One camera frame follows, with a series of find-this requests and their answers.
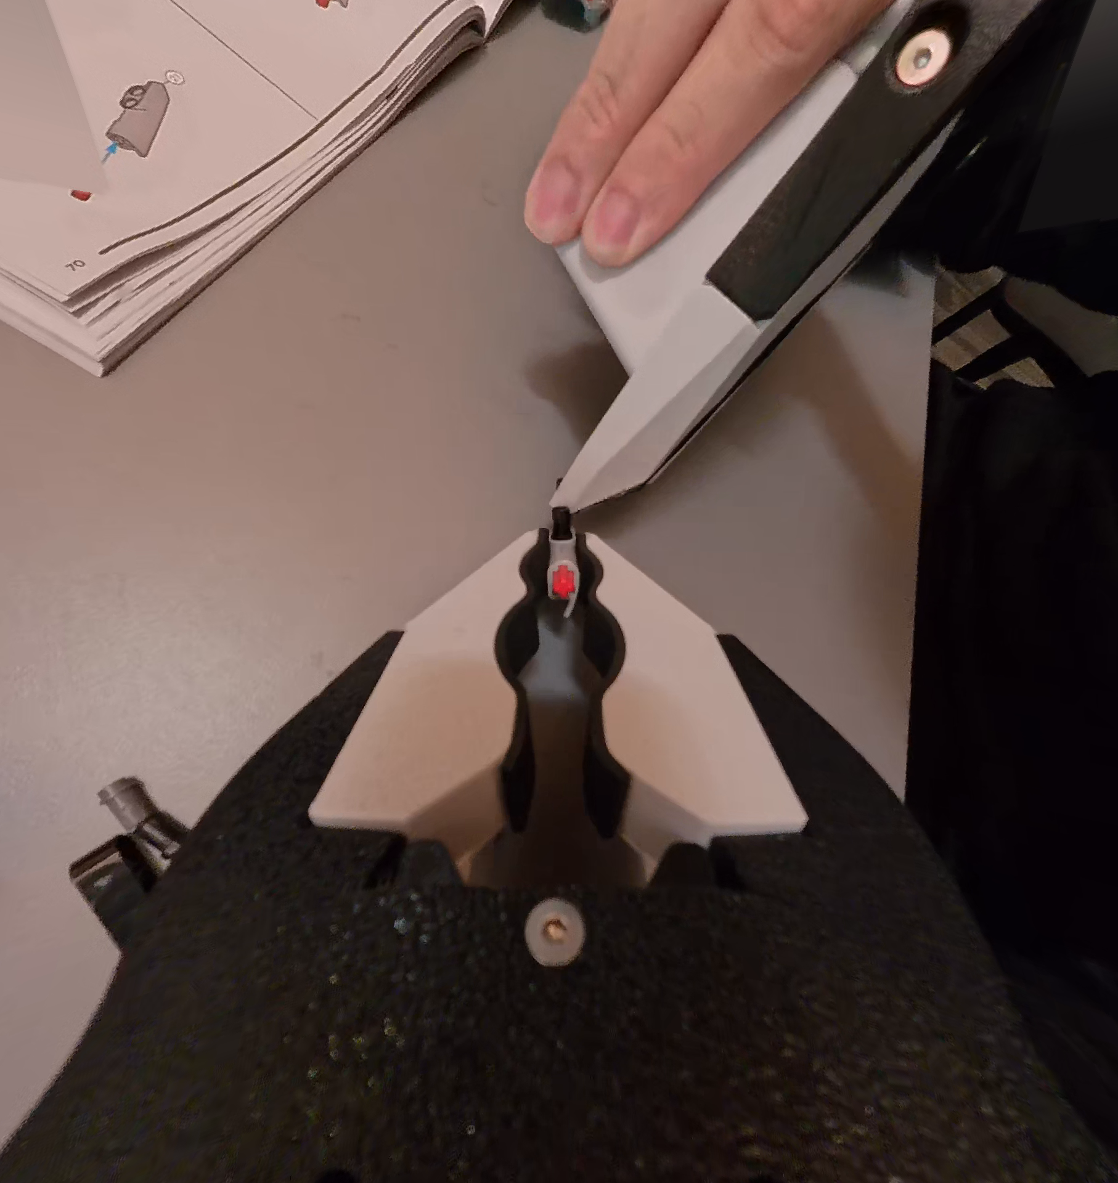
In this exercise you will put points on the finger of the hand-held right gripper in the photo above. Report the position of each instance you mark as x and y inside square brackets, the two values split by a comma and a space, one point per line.
[670, 351]
[878, 226]

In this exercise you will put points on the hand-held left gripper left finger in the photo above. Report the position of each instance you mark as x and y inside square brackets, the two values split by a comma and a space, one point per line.
[411, 720]

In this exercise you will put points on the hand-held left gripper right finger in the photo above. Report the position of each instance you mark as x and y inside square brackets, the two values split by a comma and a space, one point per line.
[697, 729]

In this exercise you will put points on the grey brick piece red pin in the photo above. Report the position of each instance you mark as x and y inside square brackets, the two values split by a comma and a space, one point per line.
[563, 582]

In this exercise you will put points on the small black connector pin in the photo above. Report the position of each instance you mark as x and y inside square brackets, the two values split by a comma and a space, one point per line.
[561, 520]

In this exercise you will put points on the person's right hand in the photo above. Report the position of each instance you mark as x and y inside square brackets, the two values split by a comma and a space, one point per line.
[670, 120]

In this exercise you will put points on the grey and black brick assembly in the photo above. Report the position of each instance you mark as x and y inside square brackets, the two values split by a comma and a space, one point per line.
[129, 812]

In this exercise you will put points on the small brick piece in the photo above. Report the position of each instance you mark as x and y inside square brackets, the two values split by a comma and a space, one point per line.
[572, 6]

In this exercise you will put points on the black chair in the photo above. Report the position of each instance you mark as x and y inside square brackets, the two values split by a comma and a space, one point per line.
[1030, 601]

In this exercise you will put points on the open instruction booklet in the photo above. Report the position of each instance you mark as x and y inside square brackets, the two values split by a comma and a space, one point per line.
[199, 110]

